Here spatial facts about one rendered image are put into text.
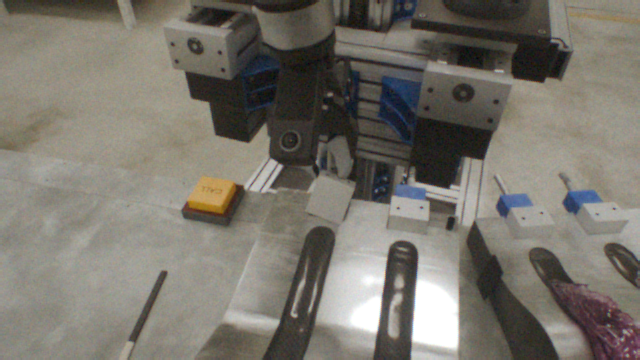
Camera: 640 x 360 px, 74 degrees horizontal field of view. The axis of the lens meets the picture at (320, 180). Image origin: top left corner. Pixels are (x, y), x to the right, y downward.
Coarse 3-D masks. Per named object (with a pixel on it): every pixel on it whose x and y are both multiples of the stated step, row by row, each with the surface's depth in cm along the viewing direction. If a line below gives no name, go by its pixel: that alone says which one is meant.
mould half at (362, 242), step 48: (288, 192) 63; (288, 240) 57; (336, 240) 56; (384, 240) 56; (432, 240) 56; (240, 288) 52; (288, 288) 52; (336, 288) 51; (432, 288) 51; (240, 336) 46; (336, 336) 47; (432, 336) 47
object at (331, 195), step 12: (324, 180) 56; (336, 180) 56; (348, 180) 59; (324, 192) 56; (336, 192) 56; (348, 192) 56; (312, 204) 57; (324, 204) 57; (336, 204) 56; (324, 216) 57; (336, 216) 57
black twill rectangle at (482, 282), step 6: (492, 258) 58; (486, 264) 59; (492, 264) 58; (498, 264) 56; (486, 270) 59; (492, 270) 58; (498, 270) 56; (480, 276) 61; (486, 276) 59; (492, 276) 58; (498, 276) 56; (480, 282) 61; (486, 282) 59; (492, 282) 58; (480, 288) 61; (486, 288) 59; (492, 288) 58; (486, 294) 59
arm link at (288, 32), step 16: (320, 0) 39; (272, 16) 39; (288, 16) 39; (304, 16) 39; (320, 16) 40; (272, 32) 41; (288, 32) 40; (304, 32) 40; (320, 32) 41; (288, 48) 41; (304, 48) 42
